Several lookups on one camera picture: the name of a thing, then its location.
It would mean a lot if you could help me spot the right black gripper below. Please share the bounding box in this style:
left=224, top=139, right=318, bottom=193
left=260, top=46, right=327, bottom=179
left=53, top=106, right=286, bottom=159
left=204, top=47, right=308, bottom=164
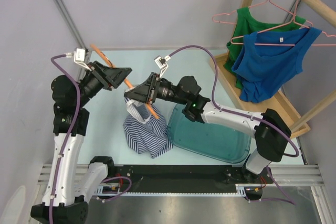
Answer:
left=124, top=72, right=188, bottom=105

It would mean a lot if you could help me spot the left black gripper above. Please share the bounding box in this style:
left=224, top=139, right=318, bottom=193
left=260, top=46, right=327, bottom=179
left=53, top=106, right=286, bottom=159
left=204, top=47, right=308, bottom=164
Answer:
left=75, top=60, right=132, bottom=107

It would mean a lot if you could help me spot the orange hanger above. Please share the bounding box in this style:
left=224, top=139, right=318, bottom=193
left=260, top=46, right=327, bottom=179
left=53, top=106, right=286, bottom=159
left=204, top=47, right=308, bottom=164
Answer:
left=90, top=44, right=159, bottom=119

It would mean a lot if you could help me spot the blue white striped tank top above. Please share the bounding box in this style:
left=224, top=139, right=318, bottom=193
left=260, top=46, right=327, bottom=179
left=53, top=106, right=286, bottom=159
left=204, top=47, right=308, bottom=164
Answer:
left=123, top=98, right=173, bottom=158

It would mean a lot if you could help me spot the pink hanger of blue top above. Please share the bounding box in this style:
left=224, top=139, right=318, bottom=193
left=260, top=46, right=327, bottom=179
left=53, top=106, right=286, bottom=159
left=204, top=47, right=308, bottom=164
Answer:
left=230, top=0, right=335, bottom=47

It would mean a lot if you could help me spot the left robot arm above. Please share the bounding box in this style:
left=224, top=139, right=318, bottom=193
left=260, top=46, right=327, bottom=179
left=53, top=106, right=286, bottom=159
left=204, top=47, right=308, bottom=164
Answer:
left=30, top=61, right=132, bottom=223

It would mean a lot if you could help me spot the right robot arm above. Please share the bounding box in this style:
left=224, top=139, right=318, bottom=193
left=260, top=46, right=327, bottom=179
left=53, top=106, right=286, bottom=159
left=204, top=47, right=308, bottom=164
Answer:
left=124, top=72, right=291, bottom=183

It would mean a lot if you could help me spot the green tank top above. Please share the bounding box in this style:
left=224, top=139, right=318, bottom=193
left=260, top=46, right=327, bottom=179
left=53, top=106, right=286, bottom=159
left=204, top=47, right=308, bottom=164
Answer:
left=224, top=7, right=306, bottom=89

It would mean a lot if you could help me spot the pink hanger of green top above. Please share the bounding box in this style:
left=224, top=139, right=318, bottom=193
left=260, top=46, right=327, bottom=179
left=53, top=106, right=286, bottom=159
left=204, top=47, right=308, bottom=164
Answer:
left=212, top=0, right=297, bottom=25

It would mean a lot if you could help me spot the teal plastic tub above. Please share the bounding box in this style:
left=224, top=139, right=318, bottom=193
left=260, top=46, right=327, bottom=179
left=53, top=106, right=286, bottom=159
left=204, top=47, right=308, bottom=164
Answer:
left=167, top=104, right=251, bottom=164

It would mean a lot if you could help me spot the wooden clothes rack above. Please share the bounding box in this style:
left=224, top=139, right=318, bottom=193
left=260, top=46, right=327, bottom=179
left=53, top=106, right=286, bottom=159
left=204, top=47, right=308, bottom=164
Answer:
left=209, top=0, right=335, bottom=137

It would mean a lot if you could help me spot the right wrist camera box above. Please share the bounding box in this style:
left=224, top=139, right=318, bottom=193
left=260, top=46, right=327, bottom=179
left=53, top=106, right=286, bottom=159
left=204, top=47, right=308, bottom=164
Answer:
left=154, top=55, right=171, bottom=78

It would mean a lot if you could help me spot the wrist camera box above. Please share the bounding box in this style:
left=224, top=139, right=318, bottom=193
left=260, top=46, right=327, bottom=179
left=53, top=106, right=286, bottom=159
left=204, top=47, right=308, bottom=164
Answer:
left=154, top=55, right=171, bottom=78
left=73, top=48, right=91, bottom=71

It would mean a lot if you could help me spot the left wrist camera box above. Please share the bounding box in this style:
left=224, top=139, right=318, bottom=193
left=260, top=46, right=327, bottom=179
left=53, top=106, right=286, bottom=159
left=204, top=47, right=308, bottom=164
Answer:
left=73, top=48, right=91, bottom=71

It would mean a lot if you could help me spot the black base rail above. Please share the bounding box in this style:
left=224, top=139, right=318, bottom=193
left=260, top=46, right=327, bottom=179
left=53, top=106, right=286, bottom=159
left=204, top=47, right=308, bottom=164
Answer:
left=110, top=165, right=264, bottom=192

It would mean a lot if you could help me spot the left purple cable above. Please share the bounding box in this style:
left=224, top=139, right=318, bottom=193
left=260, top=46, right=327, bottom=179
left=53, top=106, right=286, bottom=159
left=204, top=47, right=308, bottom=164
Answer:
left=48, top=54, right=132, bottom=224

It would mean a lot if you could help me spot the purple cable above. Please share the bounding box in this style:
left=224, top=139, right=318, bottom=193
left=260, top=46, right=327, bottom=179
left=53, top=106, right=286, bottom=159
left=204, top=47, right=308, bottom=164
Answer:
left=48, top=54, right=132, bottom=224
left=165, top=45, right=300, bottom=205

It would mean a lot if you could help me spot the white cable duct strip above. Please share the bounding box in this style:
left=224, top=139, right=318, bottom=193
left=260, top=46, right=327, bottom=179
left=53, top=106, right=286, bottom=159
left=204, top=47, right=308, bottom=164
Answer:
left=93, top=184, right=246, bottom=201

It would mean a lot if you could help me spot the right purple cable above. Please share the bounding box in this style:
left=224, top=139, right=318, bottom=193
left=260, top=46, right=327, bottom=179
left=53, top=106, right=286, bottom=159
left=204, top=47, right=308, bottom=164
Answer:
left=165, top=45, right=300, bottom=205

